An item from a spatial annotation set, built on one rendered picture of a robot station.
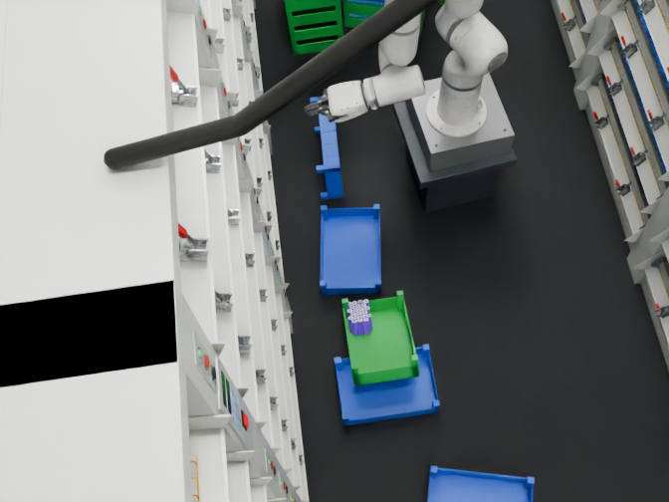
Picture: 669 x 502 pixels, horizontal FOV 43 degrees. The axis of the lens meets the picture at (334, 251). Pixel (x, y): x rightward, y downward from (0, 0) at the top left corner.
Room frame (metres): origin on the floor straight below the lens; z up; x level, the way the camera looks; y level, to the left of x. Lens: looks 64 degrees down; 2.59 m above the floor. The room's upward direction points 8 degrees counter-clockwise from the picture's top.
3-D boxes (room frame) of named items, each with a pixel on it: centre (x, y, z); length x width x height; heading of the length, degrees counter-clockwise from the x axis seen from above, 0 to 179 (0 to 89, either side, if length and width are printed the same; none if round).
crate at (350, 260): (1.26, -0.06, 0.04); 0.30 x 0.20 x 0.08; 172
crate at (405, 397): (0.77, -0.10, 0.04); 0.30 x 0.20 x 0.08; 90
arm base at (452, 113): (1.51, -0.44, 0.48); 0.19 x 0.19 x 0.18
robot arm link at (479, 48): (1.48, -0.47, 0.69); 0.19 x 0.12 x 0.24; 27
